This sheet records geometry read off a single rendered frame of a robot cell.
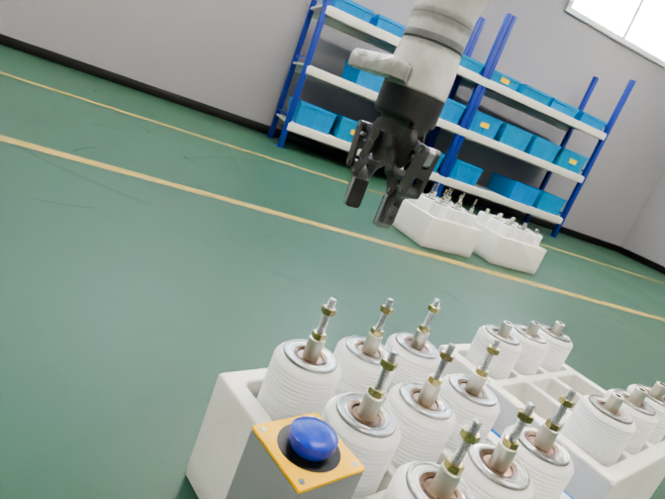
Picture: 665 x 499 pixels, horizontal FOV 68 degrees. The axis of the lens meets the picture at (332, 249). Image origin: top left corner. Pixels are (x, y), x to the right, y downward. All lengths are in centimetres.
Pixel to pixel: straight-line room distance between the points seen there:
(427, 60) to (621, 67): 712
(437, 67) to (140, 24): 495
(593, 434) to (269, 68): 493
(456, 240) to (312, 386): 240
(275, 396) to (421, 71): 43
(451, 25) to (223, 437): 57
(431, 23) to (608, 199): 759
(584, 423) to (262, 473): 69
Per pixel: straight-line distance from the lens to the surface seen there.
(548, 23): 686
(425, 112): 57
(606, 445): 101
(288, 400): 66
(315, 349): 66
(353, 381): 73
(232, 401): 69
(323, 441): 41
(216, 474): 75
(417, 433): 67
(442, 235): 290
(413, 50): 57
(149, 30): 542
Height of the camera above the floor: 57
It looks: 16 degrees down
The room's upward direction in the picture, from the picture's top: 21 degrees clockwise
